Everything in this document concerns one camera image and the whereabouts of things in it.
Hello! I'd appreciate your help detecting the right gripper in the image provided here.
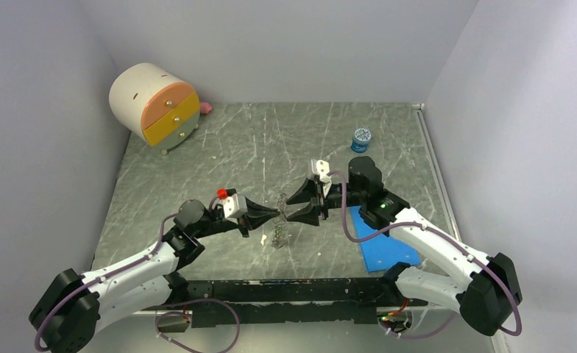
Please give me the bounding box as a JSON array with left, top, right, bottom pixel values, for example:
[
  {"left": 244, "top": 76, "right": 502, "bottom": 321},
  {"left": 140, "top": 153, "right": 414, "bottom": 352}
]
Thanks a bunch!
[{"left": 286, "top": 178, "right": 366, "bottom": 226}]

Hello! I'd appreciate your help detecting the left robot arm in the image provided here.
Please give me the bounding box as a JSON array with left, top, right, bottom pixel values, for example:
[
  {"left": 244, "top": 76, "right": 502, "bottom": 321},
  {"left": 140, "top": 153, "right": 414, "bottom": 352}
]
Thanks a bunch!
[{"left": 29, "top": 191, "right": 280, "bottom": 352}]

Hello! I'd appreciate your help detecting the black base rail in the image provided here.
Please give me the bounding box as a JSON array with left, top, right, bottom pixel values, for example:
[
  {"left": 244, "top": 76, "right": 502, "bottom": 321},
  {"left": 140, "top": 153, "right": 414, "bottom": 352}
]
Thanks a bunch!
[{"left": 155, "top": 277, "right": 424, "bottom": 328}]

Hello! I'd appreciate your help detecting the round mini drawer cabinet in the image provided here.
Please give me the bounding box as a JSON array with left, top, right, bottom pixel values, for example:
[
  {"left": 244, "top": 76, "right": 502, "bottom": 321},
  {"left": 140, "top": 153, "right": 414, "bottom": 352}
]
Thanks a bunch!
[{"left": 108, "top": 63, "right": 202, "bottom": 151}]

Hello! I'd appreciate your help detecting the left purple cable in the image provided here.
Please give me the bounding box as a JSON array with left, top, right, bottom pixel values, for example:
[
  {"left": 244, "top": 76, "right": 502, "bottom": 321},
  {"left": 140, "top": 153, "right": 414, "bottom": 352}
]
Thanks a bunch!
[{"left": 34, "top": 194, "right": 243, "bottom": 353}]

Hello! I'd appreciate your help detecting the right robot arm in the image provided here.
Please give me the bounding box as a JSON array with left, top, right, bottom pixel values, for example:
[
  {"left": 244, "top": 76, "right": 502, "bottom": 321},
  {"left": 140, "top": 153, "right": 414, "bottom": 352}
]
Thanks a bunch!
[{"left": 286, "top": 157, "right": 523, "bottom": 337}]

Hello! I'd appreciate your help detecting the pink small object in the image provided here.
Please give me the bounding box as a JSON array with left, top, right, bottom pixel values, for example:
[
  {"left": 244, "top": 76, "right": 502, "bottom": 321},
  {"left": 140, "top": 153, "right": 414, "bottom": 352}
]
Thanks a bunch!
[{"left": 199, "top": 102, "right": 213, "bottom": 115}]

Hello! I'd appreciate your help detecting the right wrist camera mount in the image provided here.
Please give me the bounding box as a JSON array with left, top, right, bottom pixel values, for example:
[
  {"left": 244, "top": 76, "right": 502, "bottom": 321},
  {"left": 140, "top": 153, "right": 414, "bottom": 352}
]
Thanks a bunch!
[{"left": 307, "top": 158, "right": 332, "bottom": 197}]

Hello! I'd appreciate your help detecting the side aluminium rail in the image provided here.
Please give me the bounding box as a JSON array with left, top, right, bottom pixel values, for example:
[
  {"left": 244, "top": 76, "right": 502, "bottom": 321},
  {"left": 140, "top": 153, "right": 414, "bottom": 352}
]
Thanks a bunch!
[{"left": 411, "top": 103, "right": 461, "bottom": 240}]

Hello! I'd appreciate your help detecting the blue small jar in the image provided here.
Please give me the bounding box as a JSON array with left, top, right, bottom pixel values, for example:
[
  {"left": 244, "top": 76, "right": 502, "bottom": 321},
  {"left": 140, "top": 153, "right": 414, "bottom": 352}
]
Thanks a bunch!
[{"left": 350, "top": 127, "right": 372, "bottom": 153}]

